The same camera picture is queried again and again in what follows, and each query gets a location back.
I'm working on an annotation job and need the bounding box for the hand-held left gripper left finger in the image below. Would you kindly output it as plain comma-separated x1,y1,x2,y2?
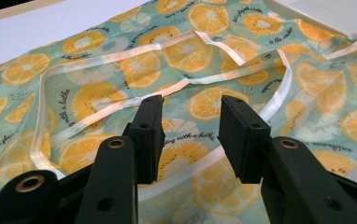
121,94,166,185

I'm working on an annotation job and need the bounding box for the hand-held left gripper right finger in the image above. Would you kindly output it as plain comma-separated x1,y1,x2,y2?
217,95,273,185

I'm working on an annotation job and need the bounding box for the orange slice print cloth bag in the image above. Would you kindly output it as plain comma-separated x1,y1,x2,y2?
0,0,357,224

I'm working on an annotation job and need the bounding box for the white plastic tray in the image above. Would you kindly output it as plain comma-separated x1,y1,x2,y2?
262,0,357,43

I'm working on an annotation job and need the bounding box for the white paper table cover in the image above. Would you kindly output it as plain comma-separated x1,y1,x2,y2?
0,0,357,185

